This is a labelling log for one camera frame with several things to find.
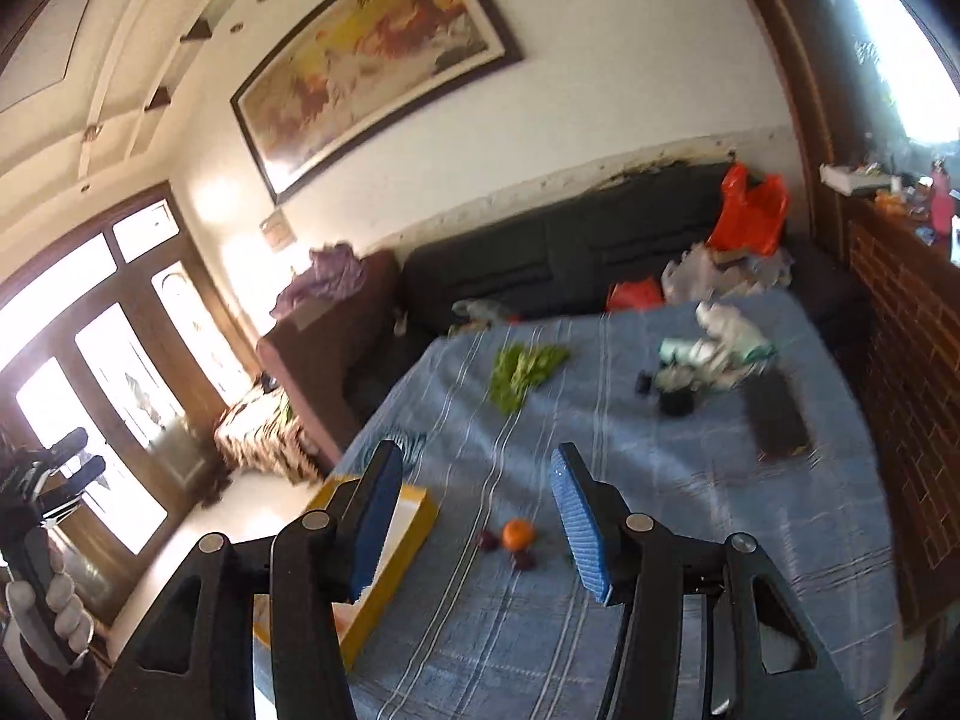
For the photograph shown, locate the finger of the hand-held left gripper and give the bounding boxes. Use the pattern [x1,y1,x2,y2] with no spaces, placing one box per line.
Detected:
[41,427,89,460]
[56,459,107,497]

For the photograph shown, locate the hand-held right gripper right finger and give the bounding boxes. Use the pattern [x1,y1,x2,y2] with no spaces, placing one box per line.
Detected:
[550,442,863,720]

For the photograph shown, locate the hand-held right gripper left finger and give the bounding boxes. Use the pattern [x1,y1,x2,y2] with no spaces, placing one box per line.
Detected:
[88,439,406,720]

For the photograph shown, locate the yellow cardboard box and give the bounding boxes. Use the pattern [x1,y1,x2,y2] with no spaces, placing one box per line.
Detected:
[251,474,441,672]

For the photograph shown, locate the person's left hand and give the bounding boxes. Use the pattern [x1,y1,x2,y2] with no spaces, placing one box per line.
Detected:
[4,570,95,652]

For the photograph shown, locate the wooden glass door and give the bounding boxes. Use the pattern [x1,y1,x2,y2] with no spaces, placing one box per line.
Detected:
[0,184,263,625]

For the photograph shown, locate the blue striped tablecloth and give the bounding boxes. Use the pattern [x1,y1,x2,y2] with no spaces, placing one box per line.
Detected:
[251,292,901,720]

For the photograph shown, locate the patterned stool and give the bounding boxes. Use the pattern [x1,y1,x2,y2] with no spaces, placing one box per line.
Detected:
[214,386,331,482]

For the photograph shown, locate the green leafy vegetable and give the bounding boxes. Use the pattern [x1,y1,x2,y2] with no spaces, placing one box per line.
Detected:
[489,343,571,415]

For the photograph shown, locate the brown armchair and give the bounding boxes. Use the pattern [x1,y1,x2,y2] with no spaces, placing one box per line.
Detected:
[257,249,406,470]

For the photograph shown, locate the black rectangular case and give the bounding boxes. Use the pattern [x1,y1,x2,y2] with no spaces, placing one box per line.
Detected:
[742,371,816,464]

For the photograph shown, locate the white and green plastic bags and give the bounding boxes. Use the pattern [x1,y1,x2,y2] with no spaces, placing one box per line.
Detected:
[658,304,777,391]

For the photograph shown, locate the grey green cloth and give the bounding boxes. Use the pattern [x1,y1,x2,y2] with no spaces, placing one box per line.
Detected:
[448,298,520,337]

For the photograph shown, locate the red plastic bag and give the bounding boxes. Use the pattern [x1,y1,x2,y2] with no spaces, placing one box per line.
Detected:
[606,277,665,313]

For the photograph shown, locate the purple cloth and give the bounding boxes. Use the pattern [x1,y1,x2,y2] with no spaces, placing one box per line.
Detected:
[270,241,368,320]

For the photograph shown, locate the dark sofa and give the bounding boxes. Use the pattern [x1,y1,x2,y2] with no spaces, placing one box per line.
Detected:
[341,161,875,421]

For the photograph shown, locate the pile of clear plastic bags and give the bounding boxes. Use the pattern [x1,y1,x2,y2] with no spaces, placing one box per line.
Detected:
[661,240,794,302]

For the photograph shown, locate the brick counter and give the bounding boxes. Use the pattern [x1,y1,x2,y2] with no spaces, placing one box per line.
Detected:
[840,195,960,635]

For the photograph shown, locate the orange plastic bag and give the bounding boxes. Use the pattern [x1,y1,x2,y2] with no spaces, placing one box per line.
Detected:
[707,162,791,254]

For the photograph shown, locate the white box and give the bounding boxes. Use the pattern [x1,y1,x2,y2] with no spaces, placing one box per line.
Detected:
[819,163,901,197]

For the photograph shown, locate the framed horse painting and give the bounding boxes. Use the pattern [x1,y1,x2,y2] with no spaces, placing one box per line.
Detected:
[229,0,524,206]

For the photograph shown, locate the pink bottle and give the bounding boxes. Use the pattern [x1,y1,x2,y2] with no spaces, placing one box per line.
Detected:
[928,157,956,238]

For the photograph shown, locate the small wall plaque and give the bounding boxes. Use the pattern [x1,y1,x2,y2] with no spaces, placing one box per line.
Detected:
[260,211,296,251]

